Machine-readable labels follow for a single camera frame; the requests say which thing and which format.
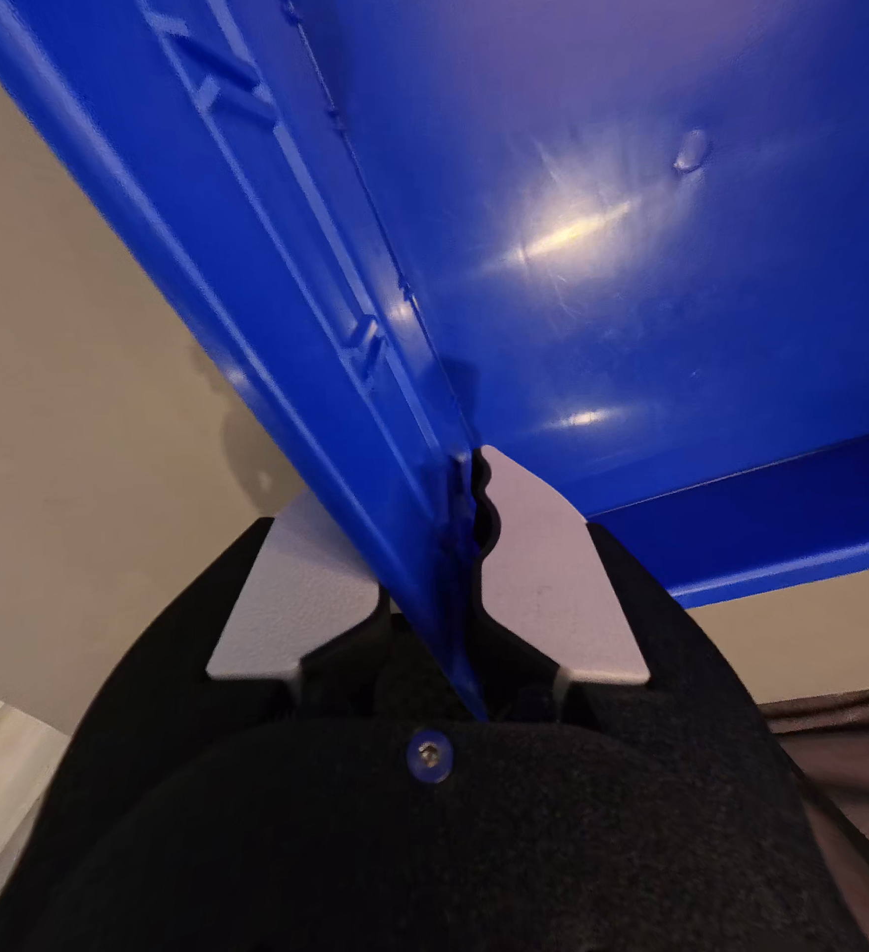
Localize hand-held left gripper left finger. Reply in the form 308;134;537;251
206;487;391;704

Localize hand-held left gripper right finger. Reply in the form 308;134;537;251
471;445;652;708

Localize blue plastic bin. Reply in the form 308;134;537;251
0;0;869;722

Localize black chest strap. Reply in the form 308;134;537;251
799;773;869;879

